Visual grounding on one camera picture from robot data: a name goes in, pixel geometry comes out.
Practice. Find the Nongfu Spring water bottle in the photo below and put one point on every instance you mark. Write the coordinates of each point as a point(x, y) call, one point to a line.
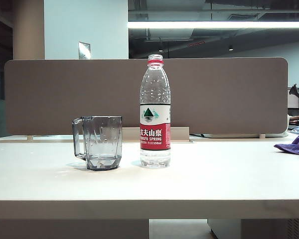
point(155, 142)

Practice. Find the transparent grey faceted mug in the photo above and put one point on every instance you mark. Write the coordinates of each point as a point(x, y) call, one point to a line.
point(102, 152)

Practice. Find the brown felt desk partition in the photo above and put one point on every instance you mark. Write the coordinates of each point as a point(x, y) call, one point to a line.
point(214, 94)

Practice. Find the long white ceiling light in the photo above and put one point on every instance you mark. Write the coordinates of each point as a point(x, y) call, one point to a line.
point(214, 24)

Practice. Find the white monitor screen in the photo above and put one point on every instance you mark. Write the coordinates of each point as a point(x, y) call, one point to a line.
point(292, 101)

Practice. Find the purple cloth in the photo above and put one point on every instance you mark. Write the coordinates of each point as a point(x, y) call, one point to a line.
point(296, 148)

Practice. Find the silver wall plaque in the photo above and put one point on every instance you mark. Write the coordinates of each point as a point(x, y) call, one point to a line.
point(84, 51)

